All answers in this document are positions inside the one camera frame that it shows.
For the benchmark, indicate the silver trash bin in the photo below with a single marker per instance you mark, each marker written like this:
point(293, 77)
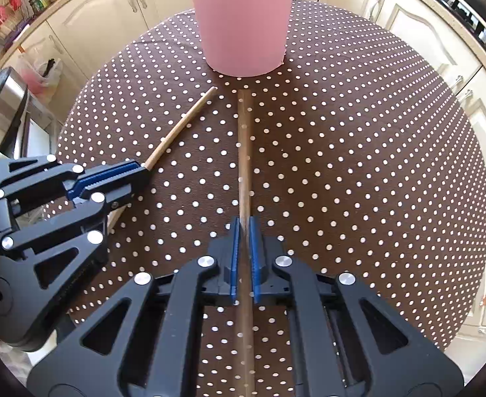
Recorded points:
point(14, 94)

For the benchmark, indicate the plastic bag on cabinet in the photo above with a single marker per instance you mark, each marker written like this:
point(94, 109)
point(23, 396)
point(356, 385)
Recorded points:
point(41, 75)

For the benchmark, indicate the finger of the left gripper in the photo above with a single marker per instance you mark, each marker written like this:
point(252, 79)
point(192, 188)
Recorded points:
point(31, 182)
point(44, 265)

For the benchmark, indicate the red cup on rack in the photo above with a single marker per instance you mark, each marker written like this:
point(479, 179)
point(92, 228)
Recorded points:
point(16, 4)

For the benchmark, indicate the wooden chopstick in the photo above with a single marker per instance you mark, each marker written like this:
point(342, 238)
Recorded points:
point(178, 128)
point(244, 317)

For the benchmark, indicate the wooden cutting board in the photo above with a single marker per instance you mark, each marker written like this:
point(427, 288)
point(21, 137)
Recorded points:
point(10, 19)

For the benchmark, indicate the pink chopstick holder cup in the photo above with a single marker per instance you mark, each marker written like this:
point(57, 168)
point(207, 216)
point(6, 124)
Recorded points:
point(243, 38)

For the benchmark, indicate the brown polka dot tablecloth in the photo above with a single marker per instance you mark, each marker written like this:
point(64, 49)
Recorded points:
point(362, 161)

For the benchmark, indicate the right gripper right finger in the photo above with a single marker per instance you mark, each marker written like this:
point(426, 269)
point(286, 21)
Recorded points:
point(345, 339)

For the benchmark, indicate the cream lower kitchen cabinets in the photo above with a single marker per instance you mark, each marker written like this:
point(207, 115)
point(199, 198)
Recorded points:
point(84, 34)

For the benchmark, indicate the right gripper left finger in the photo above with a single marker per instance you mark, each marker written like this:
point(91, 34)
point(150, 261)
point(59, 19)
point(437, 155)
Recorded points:
point(145, 340)

